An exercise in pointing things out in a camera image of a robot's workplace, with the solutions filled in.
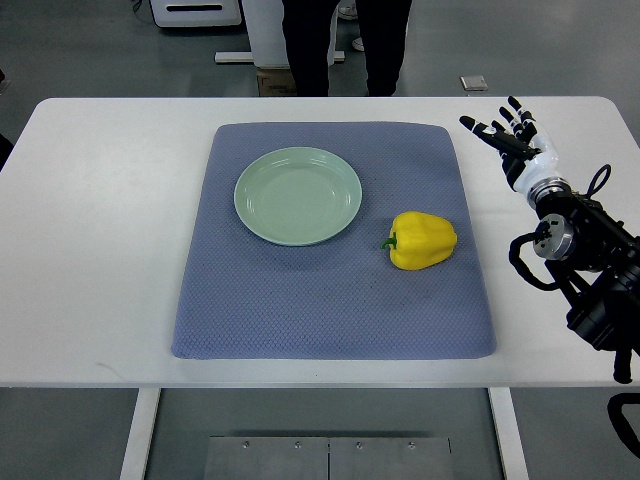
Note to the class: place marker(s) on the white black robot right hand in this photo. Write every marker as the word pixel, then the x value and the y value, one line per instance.
pixel 526 151

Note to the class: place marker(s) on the yellow bell pepper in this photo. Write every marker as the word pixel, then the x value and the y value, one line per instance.
pixel 419 240

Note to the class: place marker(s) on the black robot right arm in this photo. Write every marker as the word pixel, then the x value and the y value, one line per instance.
pixel 579 250

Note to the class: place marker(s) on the small grey floor plate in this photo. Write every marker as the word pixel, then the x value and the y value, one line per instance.
pixel 473 83

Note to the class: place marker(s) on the light green plate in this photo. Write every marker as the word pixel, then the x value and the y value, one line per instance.
pixel 298 196

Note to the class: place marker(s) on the white table right leg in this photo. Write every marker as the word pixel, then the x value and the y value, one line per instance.
pixel 507 434

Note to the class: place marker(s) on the white table leg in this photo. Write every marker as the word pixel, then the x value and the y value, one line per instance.
pixel 140 435
pixel 507 434

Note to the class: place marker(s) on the cardboard box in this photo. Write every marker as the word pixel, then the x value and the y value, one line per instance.
pixel 275 83

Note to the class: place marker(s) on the blue textured table mat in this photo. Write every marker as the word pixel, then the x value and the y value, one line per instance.
pixel 245 298

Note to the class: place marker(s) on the white appliance with slot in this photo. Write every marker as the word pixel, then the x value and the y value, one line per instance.
pixel 195 13

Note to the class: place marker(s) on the white table left leg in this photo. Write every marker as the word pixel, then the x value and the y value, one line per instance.
pixel 140 435

